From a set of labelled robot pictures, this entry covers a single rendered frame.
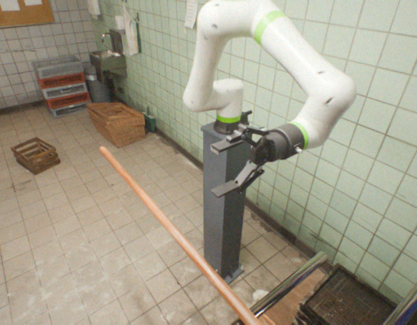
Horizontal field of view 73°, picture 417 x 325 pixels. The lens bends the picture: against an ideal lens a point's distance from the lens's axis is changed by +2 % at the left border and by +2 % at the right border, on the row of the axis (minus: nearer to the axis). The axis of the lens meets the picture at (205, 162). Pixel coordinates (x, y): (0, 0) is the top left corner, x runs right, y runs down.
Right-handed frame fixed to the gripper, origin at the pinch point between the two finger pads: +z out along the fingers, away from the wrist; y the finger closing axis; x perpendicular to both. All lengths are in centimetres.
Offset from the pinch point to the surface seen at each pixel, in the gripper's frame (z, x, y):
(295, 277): -13.0, -19.3, 30.8
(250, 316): 5.8, -20.6, 27.5
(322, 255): -25.2, -19.3, 30.8
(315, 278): -60, -7, 90
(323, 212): -115, 24, 100
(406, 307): -6.1, -41.1, 5.3
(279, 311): -33, -7, 90
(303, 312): -30, -18, 71
